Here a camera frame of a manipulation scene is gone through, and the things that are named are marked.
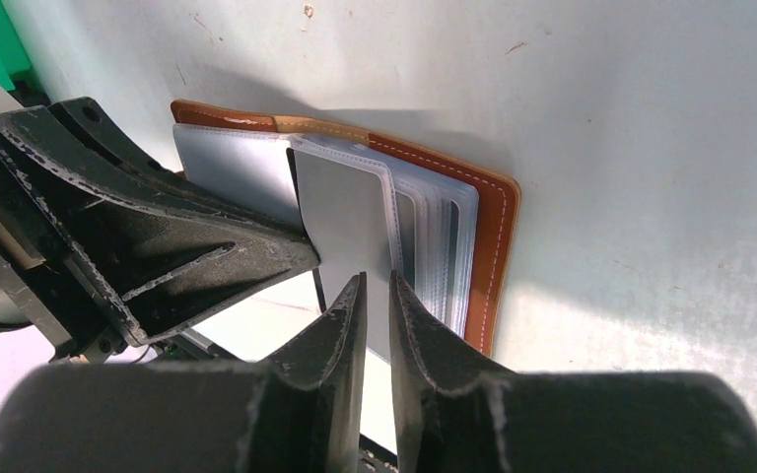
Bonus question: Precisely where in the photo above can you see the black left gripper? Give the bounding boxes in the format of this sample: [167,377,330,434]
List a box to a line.
[0,97,319,360]

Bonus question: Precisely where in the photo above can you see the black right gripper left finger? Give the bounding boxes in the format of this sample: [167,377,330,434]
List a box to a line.
[0,274,368,472]

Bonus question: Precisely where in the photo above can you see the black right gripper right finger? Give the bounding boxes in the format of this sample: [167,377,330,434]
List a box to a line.
[389,274,757,472]

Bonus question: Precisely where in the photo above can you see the grey credit card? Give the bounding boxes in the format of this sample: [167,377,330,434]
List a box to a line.
[293,146,401,362]

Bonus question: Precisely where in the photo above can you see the brown leather card holder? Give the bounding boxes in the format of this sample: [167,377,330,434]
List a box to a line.
[171,100,521,355]

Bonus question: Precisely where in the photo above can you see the green plastic bin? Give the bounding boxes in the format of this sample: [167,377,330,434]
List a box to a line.
[0,1,42,92]

